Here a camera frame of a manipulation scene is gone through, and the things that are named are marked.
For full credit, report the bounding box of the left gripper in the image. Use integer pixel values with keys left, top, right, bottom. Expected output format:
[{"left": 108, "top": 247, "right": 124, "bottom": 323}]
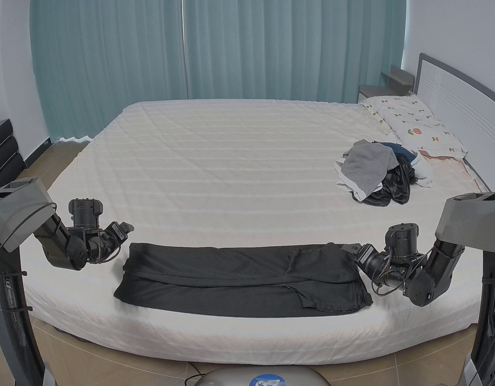
[{"left": 88, "top": 221, "right": 135, "bottom": 263}]

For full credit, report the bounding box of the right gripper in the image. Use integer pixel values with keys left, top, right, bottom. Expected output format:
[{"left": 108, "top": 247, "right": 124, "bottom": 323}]
[{"left": 341, "top": 242, "right": 391, "bottom": 279}]

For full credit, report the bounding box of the black T-shirt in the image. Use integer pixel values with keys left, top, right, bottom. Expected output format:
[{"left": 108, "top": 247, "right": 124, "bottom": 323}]
[{"left": 113, "top": 242, "right": 374, "bottom": 319}]

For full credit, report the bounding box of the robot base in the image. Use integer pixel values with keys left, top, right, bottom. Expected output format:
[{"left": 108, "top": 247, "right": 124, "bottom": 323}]
[{"left": 193, "top": 368, "right": 330, "bottom": 386}]

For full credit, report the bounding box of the pile of clothes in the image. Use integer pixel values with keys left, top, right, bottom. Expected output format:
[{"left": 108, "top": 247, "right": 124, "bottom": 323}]
[{"left": 334, "top": 139, "right": 434, "bottom": 207}]

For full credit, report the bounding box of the bed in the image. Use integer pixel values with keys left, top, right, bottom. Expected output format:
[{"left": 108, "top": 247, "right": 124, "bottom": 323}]
[{"left": 20, "top": 53, "right": 495, "bottom": 366}]

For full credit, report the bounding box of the white printed pillow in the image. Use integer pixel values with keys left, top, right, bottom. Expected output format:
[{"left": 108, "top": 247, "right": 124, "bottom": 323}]
[{"left": 359, "top": 95, "right": 469, "bottom": 159}]

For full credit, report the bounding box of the black chest of drawers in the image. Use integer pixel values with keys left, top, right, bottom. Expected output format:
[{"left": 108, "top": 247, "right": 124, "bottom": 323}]
[{"left": 0, "top": 119, "right": 25, "bottom": 194}]

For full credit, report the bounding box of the grey bedside table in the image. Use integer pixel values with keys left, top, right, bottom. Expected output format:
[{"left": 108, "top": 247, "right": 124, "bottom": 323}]
[{"left": 358, "top": 65, "right": 415, "bottom": 103}]

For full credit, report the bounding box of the blue-green curtain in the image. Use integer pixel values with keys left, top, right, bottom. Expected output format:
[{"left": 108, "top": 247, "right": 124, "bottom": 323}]
[
  {"left": 29, "top": 0, "right": 190, "bottom": 144},
  {"left": 182, "top": 0, "right": 407, "bottom": 104}
]

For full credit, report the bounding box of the black cable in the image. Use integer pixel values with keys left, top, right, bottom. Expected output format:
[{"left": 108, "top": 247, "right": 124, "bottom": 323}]
[
  {"left": 186, "top": 362, "right": 206, "bottom": 386},
  {"left": 0, "top": 202, "right": 57, "bottom": 274}
]

